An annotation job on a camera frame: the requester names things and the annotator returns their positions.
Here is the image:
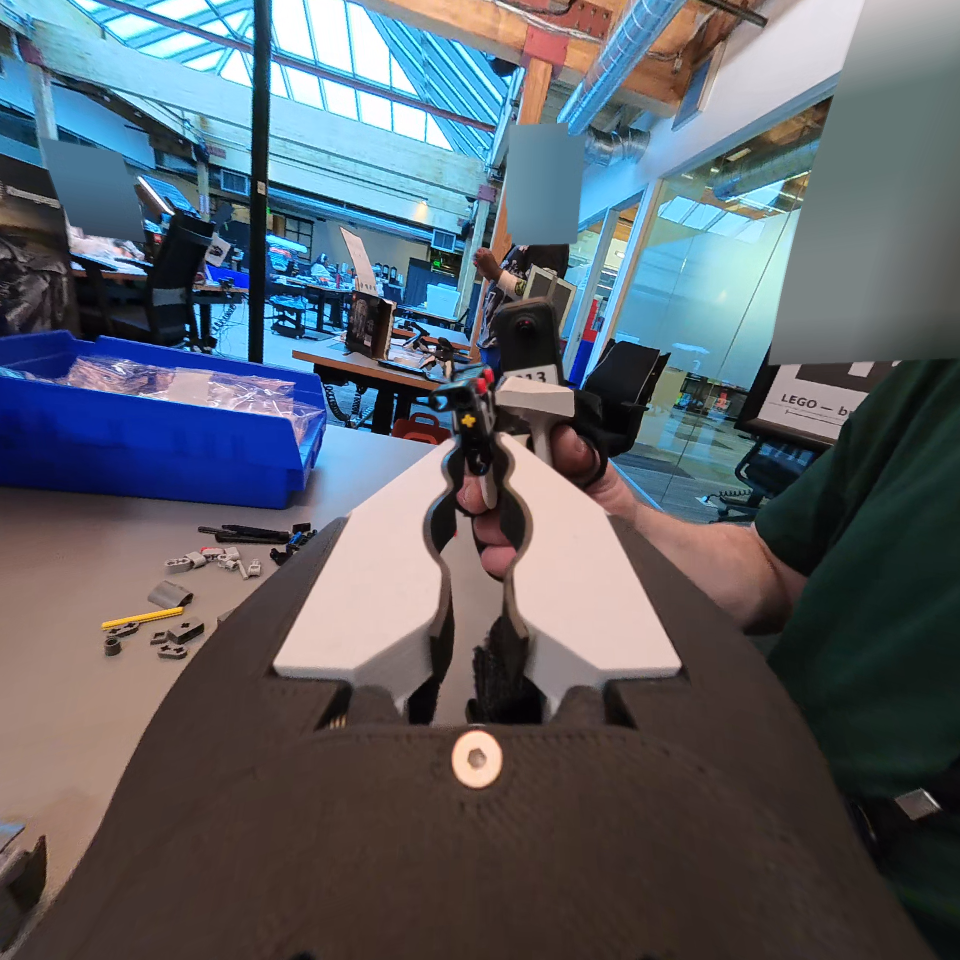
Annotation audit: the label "blue plastic parts bin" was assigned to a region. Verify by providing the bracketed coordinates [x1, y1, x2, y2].
[0, 330, 330, 511]

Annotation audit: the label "glass skylight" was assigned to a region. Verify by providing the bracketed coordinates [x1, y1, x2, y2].
[71, 0, 519, 155]

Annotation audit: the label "printed lego set box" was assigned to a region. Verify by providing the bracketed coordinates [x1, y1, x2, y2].
[0, 176, 78, 337]

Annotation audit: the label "silver ventilation duct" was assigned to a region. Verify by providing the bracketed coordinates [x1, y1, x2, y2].
[558, 0, 690, 138]

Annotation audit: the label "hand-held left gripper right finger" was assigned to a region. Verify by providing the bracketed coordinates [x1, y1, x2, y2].
[498, 433, 684, 721]

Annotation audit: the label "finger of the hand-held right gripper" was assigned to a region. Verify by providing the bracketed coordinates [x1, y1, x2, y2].
[496, 375, 577, 468]

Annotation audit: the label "black metal pole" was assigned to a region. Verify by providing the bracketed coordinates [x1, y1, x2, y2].
[247, 0, 273, 366]

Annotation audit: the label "wooden top desk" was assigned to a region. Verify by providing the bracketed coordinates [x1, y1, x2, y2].
[292, 336, 481, 438]

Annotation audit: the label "black framed white sign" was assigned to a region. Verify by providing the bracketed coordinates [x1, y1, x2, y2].
[733, 360, 905, 453]

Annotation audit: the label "black waist strap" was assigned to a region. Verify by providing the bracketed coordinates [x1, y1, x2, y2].
[847, 765, 960, 880]

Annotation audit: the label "scattered loose lego pieces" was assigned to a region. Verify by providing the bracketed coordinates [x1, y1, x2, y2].
[101, 519, 316, 661]

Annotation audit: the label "person's right hand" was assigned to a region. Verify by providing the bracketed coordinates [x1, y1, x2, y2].
[456, 423, 640, 580]

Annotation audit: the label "clear plastic parts bags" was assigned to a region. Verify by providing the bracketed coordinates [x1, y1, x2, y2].
[0, 356, 324, 445]

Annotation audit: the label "black office chair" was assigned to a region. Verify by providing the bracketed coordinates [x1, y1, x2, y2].
[708, 438, 830, 524]
[581, 339, 672, 461]

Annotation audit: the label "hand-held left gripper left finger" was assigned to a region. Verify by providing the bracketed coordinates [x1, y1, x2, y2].
[273, 438, 456, 721]

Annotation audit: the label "black lego subassembly red pins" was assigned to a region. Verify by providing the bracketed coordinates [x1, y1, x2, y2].
[432, 363, 501, 483]

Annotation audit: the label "partly built lego car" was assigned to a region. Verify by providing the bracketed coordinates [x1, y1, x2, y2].
[0, 821, 48, 933]

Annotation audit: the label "dark printed box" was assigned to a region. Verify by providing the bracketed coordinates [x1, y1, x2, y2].
[345, 294, 397, 360]

